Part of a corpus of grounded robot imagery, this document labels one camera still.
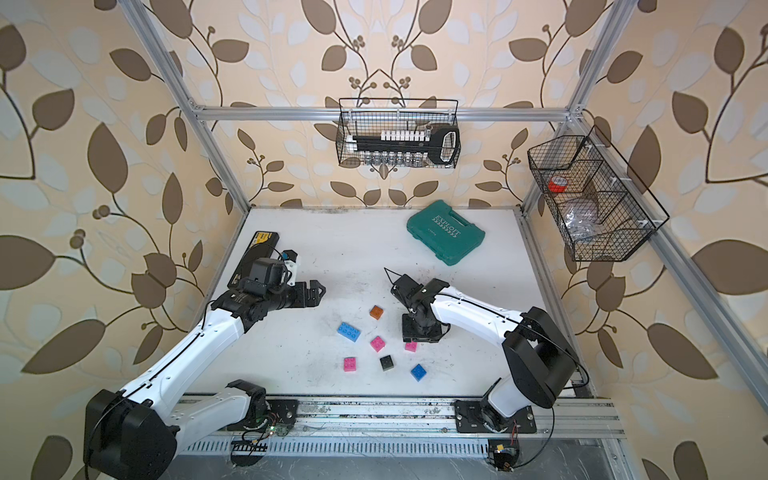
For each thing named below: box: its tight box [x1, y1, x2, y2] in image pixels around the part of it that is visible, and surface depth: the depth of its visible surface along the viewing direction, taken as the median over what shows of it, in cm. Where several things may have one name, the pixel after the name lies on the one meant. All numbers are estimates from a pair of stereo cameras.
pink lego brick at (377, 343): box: [370, 335, 386, 353], surface depth 88 cm
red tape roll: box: [548, 176, 568, 193], surface depth 83 cm
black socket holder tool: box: [346, 125, 461, 166], surface depth 86 cm
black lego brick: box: [379, 355, 394, 371], surface depth 84 cm
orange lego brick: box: [369, 305, 384, 320], surface depth 93 cm
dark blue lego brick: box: [410, 363, 427, 382], surface depth 82 cm
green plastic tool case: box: [406, 200, 485, 266], surface depth 110 cm
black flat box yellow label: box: [227, 231, 280, 289], surface depth 110 cm
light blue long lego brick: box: [336, 322, 362, 343], surface depth 90 cm
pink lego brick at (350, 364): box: [343, 357, 357, 372], surface depth 84 cm
